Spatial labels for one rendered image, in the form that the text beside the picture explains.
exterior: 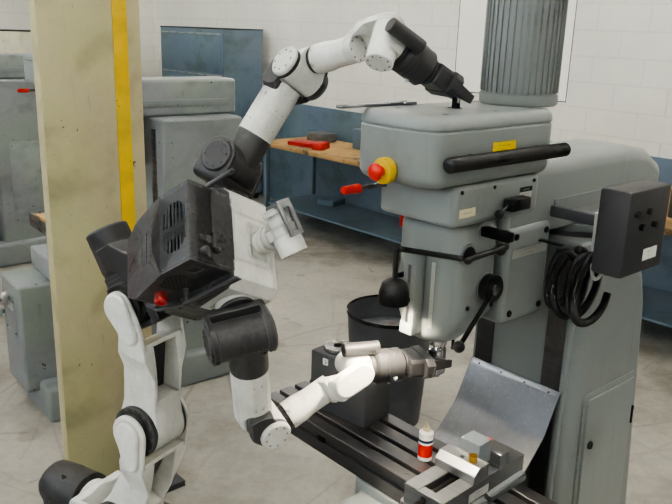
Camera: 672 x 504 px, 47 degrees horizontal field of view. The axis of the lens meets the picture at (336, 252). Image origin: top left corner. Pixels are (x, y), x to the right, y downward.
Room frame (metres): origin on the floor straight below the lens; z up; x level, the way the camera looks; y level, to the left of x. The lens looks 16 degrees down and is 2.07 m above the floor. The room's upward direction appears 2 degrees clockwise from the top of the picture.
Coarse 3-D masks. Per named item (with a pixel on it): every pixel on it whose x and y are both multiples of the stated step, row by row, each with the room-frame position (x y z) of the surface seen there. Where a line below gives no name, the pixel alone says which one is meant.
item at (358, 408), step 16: (320, 352) 2.15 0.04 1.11; (336, 352) 2.14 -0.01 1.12; (320, 368) 2.15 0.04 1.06; (384, 384) 2.10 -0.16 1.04; (352, 400) 2.06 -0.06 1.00; (368, 400) 2.04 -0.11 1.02; (384, 400) 2.10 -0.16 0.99; (352, 416) 2.06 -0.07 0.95; (368, 416) 2.04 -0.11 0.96; (384, 416) 2.10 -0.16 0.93
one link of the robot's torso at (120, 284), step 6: (114, 282) 1.85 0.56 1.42; (120, 282) 1.84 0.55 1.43; (126, 282) 1.84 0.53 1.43; (108, 288) 1.86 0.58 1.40; (114, 288) 1.85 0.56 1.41; (120, 288) 1.84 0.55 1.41; (126, 288) 1.83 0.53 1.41; (108, 294) 1.87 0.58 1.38; (126, 294) 1.83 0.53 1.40; (132, 300) 1.82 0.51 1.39; (132, 306) 1.81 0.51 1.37; (138, 306) 1.82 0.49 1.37; (144, 306) 1.83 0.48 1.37; (138, 312) 1.81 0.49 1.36; (144, 312) 1.82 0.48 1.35; (138, 318) 1.82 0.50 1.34; (144, 318) 1.83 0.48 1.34; (150, 318) 1.84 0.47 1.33
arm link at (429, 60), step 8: (424, 56) 1.77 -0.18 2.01; (432, 56) 1.79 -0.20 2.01; (424, 64) 1.77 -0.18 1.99; (432, 64) 1.78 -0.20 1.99; (440, 64) 1.80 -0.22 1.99; (416, 72) 1.77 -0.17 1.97; (424, 72) 1.77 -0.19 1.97; (432, 72) 1.80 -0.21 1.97; (440, 72) 1.79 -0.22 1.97; (448, 72) 1.80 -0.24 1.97; (456, 72) 1.81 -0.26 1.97; (408, 80) 1.80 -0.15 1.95; (416, 80) 1.79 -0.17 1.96; (424, 80) 1.78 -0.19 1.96; (432, 80) 1.79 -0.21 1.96; (440, 80) 1.79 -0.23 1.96; (448, 80) 1.80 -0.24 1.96; (456, 80) 1.79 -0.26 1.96; (432, 88) 1.83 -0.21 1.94; (440, 88) 1.80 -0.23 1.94; (448, 88) 1.79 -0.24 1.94; (456, 88) 1.79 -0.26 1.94; (448, 96) 1.81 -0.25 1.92
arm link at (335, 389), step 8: (352, 368) 1.72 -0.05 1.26; (360, 368) 1.73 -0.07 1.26; (368, 368) 1.73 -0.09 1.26; (328, 376) 1.74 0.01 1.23; (336, 376) 1.72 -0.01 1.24; (344, 376) 1.71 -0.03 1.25; (352, 376) 1.72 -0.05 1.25; (360, 376) 1.72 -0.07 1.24; (368, 376) 1.73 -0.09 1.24; (320, 384) 1.73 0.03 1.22; (328, 384) 1.71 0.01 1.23; (336, 384) 1.70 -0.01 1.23; (344, 384) 1.71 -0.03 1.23; (352, 384) 1.71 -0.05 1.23; (360, 384) 1.72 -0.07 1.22; (368, 384) 1.73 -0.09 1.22; (328, 392) 1.71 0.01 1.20; (336, 392) 1.70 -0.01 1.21; (344, 392) 1.71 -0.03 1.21; (352, 392) 1.71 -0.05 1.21; (328, 400) 1.72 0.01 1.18; (336, 400) 1.72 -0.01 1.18; (344, 400) 1.71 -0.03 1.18
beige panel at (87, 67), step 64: (64, 0) 2.99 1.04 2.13; (128, 0) 3.17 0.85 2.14; (64, 64) 2.98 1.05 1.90; (128, 64) 3.15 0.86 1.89; (64, 128) 2.97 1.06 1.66; (128, 128) 3.14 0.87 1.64; (64, 192) 2.96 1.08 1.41; (128, 192) 3.14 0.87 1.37; (64, 256) 2.95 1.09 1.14; (64, 320) 2.93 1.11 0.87; (64, 384) 2.92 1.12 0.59; (64, 448) 2.94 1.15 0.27
